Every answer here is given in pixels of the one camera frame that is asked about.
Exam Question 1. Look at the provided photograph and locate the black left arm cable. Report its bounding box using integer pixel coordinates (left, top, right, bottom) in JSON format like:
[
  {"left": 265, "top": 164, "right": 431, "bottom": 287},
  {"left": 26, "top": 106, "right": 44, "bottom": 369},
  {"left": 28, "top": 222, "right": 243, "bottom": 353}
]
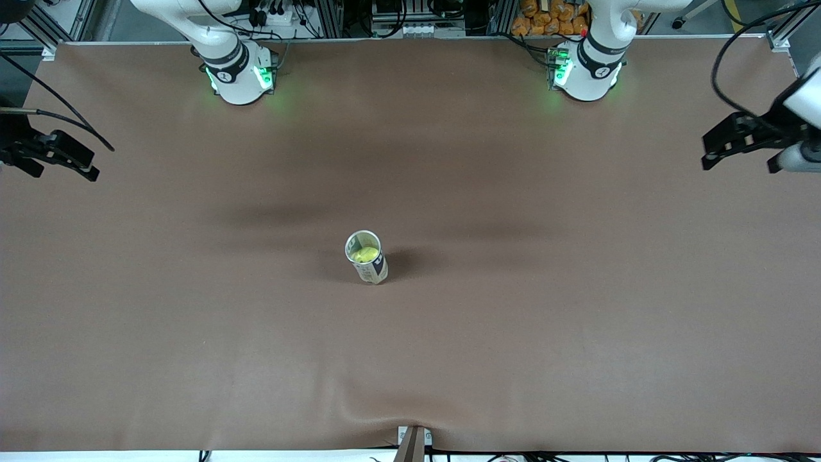
[{"left": 711, "top": 0, "right": 821, "bottom": 119}]

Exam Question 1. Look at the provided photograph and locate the orange packets pile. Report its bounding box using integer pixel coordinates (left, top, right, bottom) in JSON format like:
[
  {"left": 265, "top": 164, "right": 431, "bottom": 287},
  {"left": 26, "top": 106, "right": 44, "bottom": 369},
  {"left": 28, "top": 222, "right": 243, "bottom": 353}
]
[{"left": 511, "top": 0, "right": 591, "bottom": 37}]

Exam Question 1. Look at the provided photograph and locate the clear tennis ball can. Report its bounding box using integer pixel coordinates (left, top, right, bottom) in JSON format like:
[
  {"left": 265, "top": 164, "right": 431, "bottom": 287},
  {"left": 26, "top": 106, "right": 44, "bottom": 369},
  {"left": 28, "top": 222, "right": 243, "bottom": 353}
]
[{"left": 344, "top": 230, "right": 389, "bottom": 285}]

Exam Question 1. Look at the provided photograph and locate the white connector block row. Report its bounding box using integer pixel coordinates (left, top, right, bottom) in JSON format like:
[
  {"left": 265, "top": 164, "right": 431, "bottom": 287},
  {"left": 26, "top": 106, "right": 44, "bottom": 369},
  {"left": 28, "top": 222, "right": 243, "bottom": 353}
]
[{"left": 372, "top": 23, "right": 466, "bottom": 38}]

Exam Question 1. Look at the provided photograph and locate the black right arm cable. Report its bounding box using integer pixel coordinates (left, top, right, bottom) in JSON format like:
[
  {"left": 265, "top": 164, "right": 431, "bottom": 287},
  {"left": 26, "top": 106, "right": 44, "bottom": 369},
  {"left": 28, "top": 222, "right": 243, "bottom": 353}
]
[{"left": 0, "top": 55, "right": 116, "bottom": 153}]

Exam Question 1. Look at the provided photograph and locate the white power strip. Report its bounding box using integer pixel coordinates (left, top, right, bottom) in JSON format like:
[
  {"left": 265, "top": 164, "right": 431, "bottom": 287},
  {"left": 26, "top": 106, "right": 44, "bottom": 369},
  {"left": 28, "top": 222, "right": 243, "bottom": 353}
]
[{"left": 247, "top": 0, "right": 296, "bottom": 26}]

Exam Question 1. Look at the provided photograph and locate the brown table mat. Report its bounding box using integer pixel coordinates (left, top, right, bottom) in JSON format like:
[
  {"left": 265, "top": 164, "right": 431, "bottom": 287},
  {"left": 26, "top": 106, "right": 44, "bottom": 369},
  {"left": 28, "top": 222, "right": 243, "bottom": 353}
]
[{"left": 0, "top": 35, "right": 821, "bottom": 453}]

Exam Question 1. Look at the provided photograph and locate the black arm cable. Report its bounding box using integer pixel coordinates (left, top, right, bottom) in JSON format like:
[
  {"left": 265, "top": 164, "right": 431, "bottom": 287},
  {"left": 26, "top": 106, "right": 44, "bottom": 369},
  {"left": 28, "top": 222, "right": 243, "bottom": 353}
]
[
  {"left": 0, "top": 55, "right": 116, "bottom": 153},
  {"left": 711, "top": 0, "right": 821, "bottom": 119}
]

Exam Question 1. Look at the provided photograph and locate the metal table clamp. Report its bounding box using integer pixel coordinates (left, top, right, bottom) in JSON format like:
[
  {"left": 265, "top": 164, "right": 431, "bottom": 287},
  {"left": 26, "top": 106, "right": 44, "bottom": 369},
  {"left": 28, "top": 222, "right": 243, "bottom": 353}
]
[{"left": 396, "top": 425, "right": 433, "bottom": 462}]

